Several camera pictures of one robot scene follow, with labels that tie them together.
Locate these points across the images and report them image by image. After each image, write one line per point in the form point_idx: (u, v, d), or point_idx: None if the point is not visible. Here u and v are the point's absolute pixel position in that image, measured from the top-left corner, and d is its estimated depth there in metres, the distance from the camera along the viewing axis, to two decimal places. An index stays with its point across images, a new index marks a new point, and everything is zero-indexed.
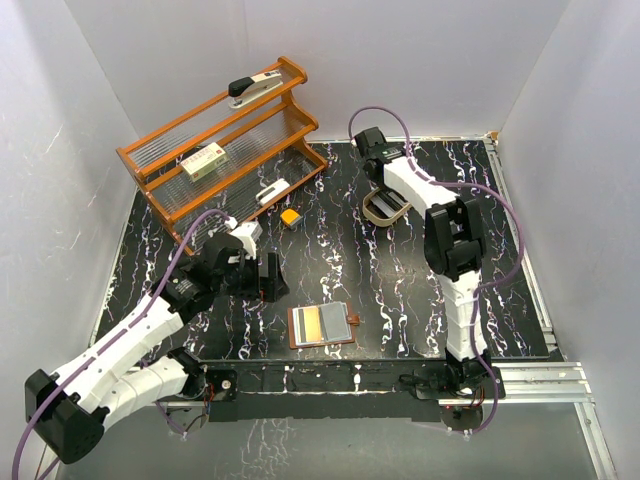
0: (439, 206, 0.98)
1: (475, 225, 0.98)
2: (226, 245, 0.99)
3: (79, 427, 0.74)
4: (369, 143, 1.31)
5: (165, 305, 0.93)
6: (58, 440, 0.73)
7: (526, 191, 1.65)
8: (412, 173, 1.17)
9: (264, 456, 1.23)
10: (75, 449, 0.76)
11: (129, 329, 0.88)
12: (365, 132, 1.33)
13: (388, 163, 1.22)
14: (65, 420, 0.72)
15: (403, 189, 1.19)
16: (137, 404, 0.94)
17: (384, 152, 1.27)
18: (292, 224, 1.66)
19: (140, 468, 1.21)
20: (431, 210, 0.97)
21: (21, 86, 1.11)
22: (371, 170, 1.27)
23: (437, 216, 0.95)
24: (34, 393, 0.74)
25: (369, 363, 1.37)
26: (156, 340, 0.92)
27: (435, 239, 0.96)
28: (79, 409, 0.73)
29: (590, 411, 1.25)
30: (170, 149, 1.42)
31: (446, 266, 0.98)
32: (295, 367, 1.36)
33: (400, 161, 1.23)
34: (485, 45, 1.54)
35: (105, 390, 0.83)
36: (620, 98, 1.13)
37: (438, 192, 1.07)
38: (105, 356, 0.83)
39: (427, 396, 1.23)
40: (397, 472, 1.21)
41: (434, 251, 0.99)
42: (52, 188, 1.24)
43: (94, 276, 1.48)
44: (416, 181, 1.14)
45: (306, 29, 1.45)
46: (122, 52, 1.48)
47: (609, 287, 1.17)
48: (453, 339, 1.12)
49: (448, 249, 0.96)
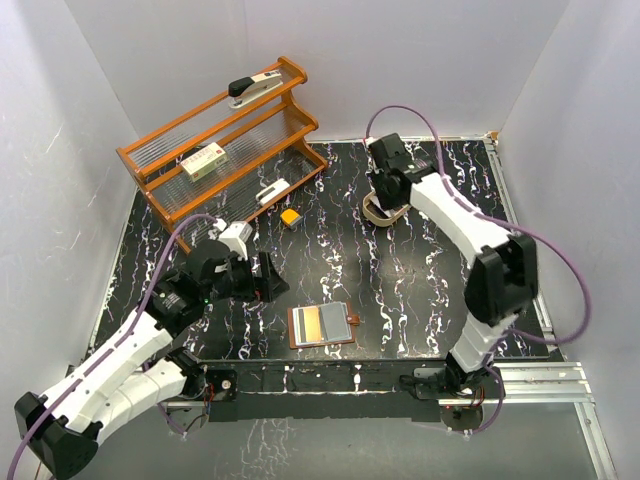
0: (490, 248, 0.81)
1: (531, 269, 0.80)
2: (211, 256, 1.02)
3: (69, 449, 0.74)
4: (389, 152, 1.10)
5: (152, 322, 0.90)
6: (51, 461, 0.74)
7: (527, 192, 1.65)
8: (451, 200, 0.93)
9: (264, 456, 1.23)
10: (69, 466, 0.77)
11: (115, 348, 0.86)
12: (383, 139, 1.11)
13: (418, 181, 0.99)
14: (55, 442, 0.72)
15: (438, 218, 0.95)
16: (133, 413, 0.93)
17: (410, 166, 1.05)
18: (292, 224, 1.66)
19: (140, 468, 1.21)
20: (482, 253, 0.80)
21: (21, 86, 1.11)
22: (394, 186, 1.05)
23: (489, 261, 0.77)
24: (24, 416, 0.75)
25: (369, 363, 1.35)
26: (145, 356, 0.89)
27: (485, 288, 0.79)
28: (67, 431, 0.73)
29: (590, 411, 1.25)
30: (170, 149, 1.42)
31: (493, 315, 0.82)
32: (295, 367, 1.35)
33: (432, 180, 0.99)
34: (486, 45, 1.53)
35: (95, 410, 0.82)
36: (620, 98, 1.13)
37: (489, 230, 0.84)
38: (93, 376, 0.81)
39: (427, 396, 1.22)
40: (397, 472, 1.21)
41: (480, 298, 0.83)
42: (52, 188, 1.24)
43: (93, 277, 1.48)
44: (457, 210, 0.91)
45: (306, 29, 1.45)
46: (123, 52, 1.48)
47: (608, 287, 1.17)
48: (465, 357, 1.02)
49: (498, 299, 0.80)
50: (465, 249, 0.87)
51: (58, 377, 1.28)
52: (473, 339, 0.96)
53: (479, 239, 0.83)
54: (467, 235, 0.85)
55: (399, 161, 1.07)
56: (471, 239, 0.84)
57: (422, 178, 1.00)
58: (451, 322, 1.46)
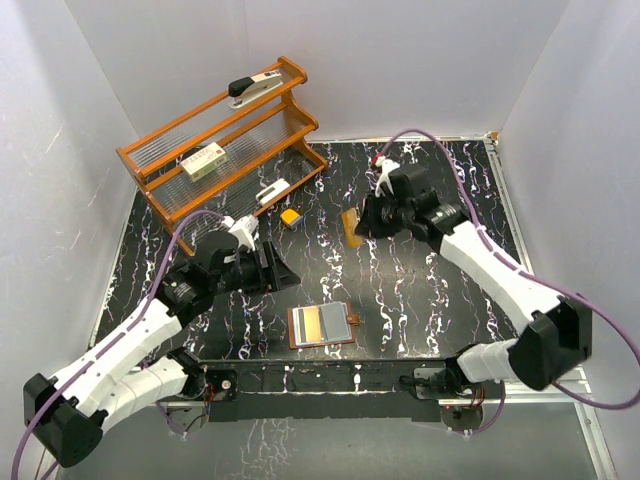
0: (543, 316, 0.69)
1: (585, 331, 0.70)
2: (220, 246, 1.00)
3: (77, 432, 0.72)
4: (414, 191, 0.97)
5: (164, 309, 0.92)
6: (57, 445, 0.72)
7: (527, 192, 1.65)
8: (489, 255, 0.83)
9: (264, 456, 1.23)
10: (74, 452, 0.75)
11: (127, 333, 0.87)
12: (408, 176, 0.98)
13: (448, 232, 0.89)
14: (64, 423, 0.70)
15: (476, 275, 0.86)
16: (136, 406, 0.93)
17: (436, 209, 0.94)
18: (292, 224, 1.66)
19: (139, 467, 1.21)
20: (533, 320, 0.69)
21: (21, 86, 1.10)
22: (422, 233, 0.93)
23: (544, 331, 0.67)
24: (33, 397, 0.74)
25: (369, 363, 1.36)
26: (154, 343, 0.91)
27: (539, 358, 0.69)
28: (77, 413, 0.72)
29: (591, 412, 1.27)
30: (170, 149, 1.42)
31: (545, 386, 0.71)
32: (294, 367, 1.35)
33: (465, 230, 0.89)
34: (486, 45, 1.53)
35: (104, 393, 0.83)
36: (620, 99, 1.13)
37: (536, 292, 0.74)
38: (104, 359, 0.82)
39: (426, 396, 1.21)
40: (397, 472, 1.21)
41: (526, 366, 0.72)
42: (52, 188, 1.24)
43: (93, 277, 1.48)
44: (501, 269, 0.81)
45: (306, 29, 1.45)
46: (123, 52, 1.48)
47: (608, 288, 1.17)
48: (473, 369, 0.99)
49: (553, 369, 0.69)
50: (511, 314, 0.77)
51: None
52: (501, 373, 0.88)
53: (528, 303, 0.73)
54: (513, 297, 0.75)
55: (426, 201, 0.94)
56: (519, 304, 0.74)
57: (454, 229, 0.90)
58: (451, 322, 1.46)
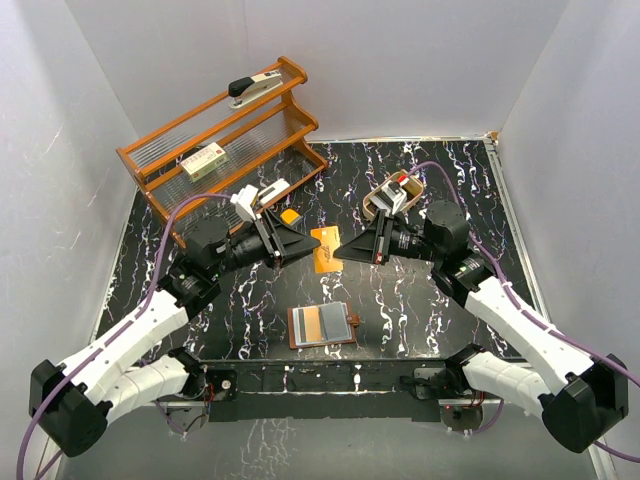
0: (579, 379, 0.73)
1: (623, 392, 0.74)
2: (212, 239, 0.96)
3: (84, 419, 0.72)
4: (452, 244, 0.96)
5: (172, 300, 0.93)
6: (63, 434, 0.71)
7: (526, 192, 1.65)
8: (518, 313, 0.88)
9: (264, 456, 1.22)
10: (78, 442, 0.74)
11: (135, 321, 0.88)
12: (450, 229, 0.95)
13: (475, 289, 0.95)
14: (72, 409, 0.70)
15: (504, 330, 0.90)
16: (139, 401, 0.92)
17: (461, 265, 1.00)
18: (292, 224, 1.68)
19: (138, 468, 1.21)
20: (568, 383, 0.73)
21: (21, 86, 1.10)
22: (446, 287, 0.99)
23: (581, 397, 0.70)
24: (41, 383, 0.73)
25: (369, 364, 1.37)
26: (161, 335, 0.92)
27: (574, 420, 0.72)
28: (86, 399, 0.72)
29: None
30: (170, 149, 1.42)
31: (582, 447, 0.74)
32: (294, 367, 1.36)
33: (491, 286, 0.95)
34: (486, 46, 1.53)
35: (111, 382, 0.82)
36: (621, 99, 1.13)
37: (568, 354, 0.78)
38: (112, 347, 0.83)
39: (427, 396, 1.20)
40: (397, 472, 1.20)
41: (563, 428, 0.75)
42: (53, 189, 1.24)
43: (94, 276, 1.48)
44: (530, 328, 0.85)
45: (306, 29, 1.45)
46: (123, 52, 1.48)
47: (609, 287, 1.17)
48: (478, 378, 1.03)
49: (591, 433, 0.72)
50: (542, 371, 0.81)
51: None
52: (514, 403, 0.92)
53: (563, 365, 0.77)
54: (547, 361, 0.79)
55: (454, 253, 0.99)
56: (553, 366, 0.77)
57: (481, 288, 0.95)
58: (451, 322, 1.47)
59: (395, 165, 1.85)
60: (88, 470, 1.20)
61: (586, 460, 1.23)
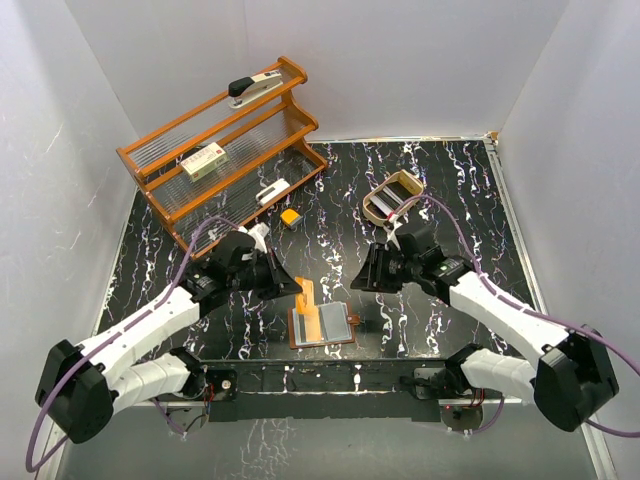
0: (553, 349, 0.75)
1: (602, 362, 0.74)
2: (239, 243, 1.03)
3: (96, 401, 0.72)
4: (419, 247, 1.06)
5: (187, 295, 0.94)
6: (72, 414, 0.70)
7: (526, 192, 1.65)
8: (494, 298, 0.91)
9: (264, 456, 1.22)
10: (85, 425, 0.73)
11: (153, 310, 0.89)
12: (414, 234, 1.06)
13: (455, 282, 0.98)
14: (89, 388, 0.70)
15: (484, 317, 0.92)
16: (142, 395, 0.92)
17: (441, 265, 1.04)
18: (292, 224, 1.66)
19: (138, 468, 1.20)
20: (543, 355, 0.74)
21: (21, 86, 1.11)
22: (432, 289, 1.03)
23: (558, 366, 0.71)
24: (59, 361, 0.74)
25: (369, 364, 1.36)
26: (174, 327, 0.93)
27: (559, 393, 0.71)
28: (103, 379, 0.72)
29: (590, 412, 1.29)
30: (170, 149, 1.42)
31: (574, 426, 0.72)
32: (294, 367, 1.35)
33: (469, 279, 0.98)
34: (486, 46, 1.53)
35: (122, 367, 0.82)
36: (620, 100, 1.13)
37: (543, 328, 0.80)
38: (130, 333, 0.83)
39: (427, 396, 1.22)
40: (397, 472, 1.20)
41: (553, 407, 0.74)
42: (53, 188, 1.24)
43: (94, 276, 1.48)
44: (507, 310, 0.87)
45: (306, 29, 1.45)
46: (123, 51, 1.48)
47: (608, 287, 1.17)
48: (475, 374, 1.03)
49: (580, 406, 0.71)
50: (523, 349, 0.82)
51: None
52: (511, 394, 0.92)
53: (538, 338, 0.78)
54: (524, 337, 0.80)
55: (430, 257, 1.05)
56: (529, 341, 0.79)
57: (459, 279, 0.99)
58: (451, 322, 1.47)
59: (395, 165, 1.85)
60: (89, 470, 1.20)
61: (586, 459, 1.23)
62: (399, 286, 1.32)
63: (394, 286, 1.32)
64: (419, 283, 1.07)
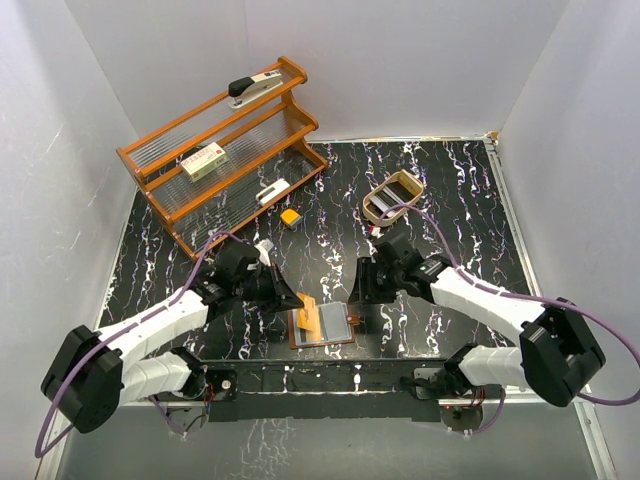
0: (532, 324, 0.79)
1: (583, 333, 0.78)
2: (245, 254, 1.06)
3: (110, 384, 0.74)
4: (398, 253, 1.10)
5: (197, 298, 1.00)
6: (85, 396, 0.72)
7: (526, 192, 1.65)
8: (472, 287, 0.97)
9: (264, 456, 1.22)
10: (93, 410, 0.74)
11: (167, 307, 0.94)
12: (391, 241, 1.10)
13: (433, 279, 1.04)
14: (105, 371, 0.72)
15: (467, 308, 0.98)
16: (146, 389, 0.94)
17: (420, 266, 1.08)
18: (292, 224, 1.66)
19: (138, 468, 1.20)
20: (523, 330, 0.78)
21: (21, 87, 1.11)
22: (414, 290, 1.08)
23: (537, 339, 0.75)
24: (78, 344, 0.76)
25: (369, 363, 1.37)
26: (182, 327, 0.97)
27: (544, 366, 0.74)
28: (120, 364, 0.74)
29: (590, 412, 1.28)
30: (170, 149, 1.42)
31: (567, 399, 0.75)
32: (294, 367, 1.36)
33: (447, 273, 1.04)
34: (486, 46, 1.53)
35: (135, 358, 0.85)
36: (620, 100, 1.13)
37: (521, 306, 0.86)
38: (146, 325, 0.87)
39: (427, 396, 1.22)
40: (397, 472, 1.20)
41: (543, 383, 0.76)
42: (52, 188, 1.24)
43: (94, 276, 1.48)
44: (485, 296, 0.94)
45: (305, 29, 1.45)
46: (123, 51, 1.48)
47: (608, 287, 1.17)
48: (472, 368, 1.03)
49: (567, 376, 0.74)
50: (506, 330, 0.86)
51: None
52: (508, 381, 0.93)
53: (517, 317, 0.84)
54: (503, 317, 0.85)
55: (410, 261, 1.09)
56: (509, 320, 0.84)
57: (437, 275, 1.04)
58: (451, 322, 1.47)
59: (395, 165, 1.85)
60: (89, 470, 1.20)
61: (587, 460, 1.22)
62: (392, 298, 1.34)
63: (387, 297, 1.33)
64: (403, 287, 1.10)
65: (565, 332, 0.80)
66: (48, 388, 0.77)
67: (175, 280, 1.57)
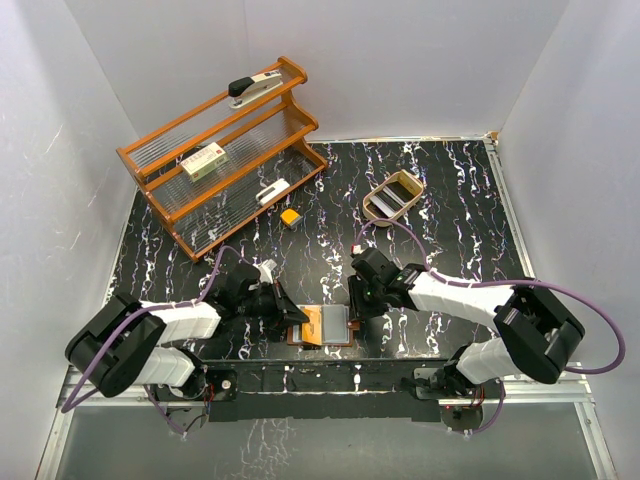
0: (504, 307, 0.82)
1: (552, 306, 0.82)
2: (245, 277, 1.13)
3: (148, 347, 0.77)
4: (375, 268, 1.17)
5: (210, 311, 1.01)
6: (123, 353, 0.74)
7: (526, 192, 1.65)
8: (446, 285, 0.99)
9: (264, 456, 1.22)
10: (124, 373, 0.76)
11: (196, 303, 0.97)
12: (366, 258, 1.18)
13: (411, 285, 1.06)
14: (148, 331, 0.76)
15: (447, 306, 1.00)
16: (155, 374, 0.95)
17: (398, 276, 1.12)
18: (292, 224, 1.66)
19: (138, 468, 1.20)
20: (496, 313, 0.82)
21: (21, 86, 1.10)
22: (394, 300, 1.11)
23: (512, 320, 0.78)
24: (120, 309, 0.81)
25: (369, 364, 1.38)
26: (194, 331, 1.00)
27: (525, 347, 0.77)
28: (160, 331, 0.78)
29: (591, 411, 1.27)
30: (170, 149, 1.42)
31: (554, 373, 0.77)
32: (294, 367, 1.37)
33: (423, 280, 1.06)
34: (485, 47, 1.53)
35: (162, 338, 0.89)
36: (621, 100, 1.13)
37: (492, 294, 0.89)
38: (180, 310, 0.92)
39: (426, 396, 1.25)
40: (397, 472, 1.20)
41: (529, 364, 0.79)
42: (52, 187, 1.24)
43: (94, 277, 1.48)
44: (456, 291, 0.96)
45: (305, 28, 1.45)
46: (123, 51, 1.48)
47: (608, 287, 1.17)
48: (468, 366, 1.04)
49: (546, 350, 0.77)
50: (483, 318, 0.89)
51: (58, 377, 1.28)
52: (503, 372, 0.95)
53: (489, 302, 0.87)
54: (478, 306, 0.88)
55: (388, 274, 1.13)
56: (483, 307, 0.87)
57: (414, 280, 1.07)
58: (451, 322, 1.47)
59: (395, 165, 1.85)
60: (89, 470, 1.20)
61: (587, 460, 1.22)
62: (385, 308, 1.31)
63: (379, 309, 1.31)
64: (386, 299, 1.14)
65: (539, 309, 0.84)
66: (78, 346, 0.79)
67: (174, 279, 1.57)
